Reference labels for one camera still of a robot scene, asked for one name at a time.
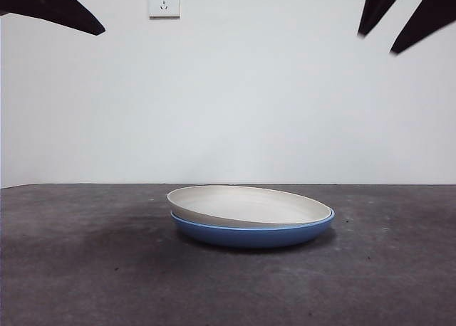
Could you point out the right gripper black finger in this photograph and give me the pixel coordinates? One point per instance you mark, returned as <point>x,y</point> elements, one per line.
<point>434,13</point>
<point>381,2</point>

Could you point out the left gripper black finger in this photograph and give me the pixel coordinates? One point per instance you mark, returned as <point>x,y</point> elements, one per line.
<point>46,5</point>

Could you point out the white plate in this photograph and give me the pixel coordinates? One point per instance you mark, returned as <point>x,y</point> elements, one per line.
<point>242,205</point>

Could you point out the blue plate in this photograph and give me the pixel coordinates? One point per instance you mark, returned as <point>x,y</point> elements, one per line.
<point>249,237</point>

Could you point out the white wall socket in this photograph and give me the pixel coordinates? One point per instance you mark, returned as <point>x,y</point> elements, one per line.
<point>164,2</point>

